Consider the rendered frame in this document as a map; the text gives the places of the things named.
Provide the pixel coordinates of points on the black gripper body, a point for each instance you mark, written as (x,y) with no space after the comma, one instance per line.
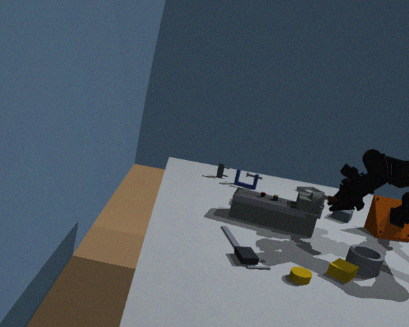
(356,194)

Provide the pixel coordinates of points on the yellow block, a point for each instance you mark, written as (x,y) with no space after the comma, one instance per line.
(342,270)

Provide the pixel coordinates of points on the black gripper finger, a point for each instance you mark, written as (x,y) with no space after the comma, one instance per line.
(339,194)
(343,204)

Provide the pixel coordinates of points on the grey hollow cylinder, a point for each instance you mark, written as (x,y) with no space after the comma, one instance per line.
(368,260)

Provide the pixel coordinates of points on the blue c-clamp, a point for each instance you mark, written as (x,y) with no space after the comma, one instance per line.
(253,187)

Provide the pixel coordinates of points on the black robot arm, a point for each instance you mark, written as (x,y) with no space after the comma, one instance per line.
(378,166)

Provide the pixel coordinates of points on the yellow short cylinder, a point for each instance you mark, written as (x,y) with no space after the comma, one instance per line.
(300,275)

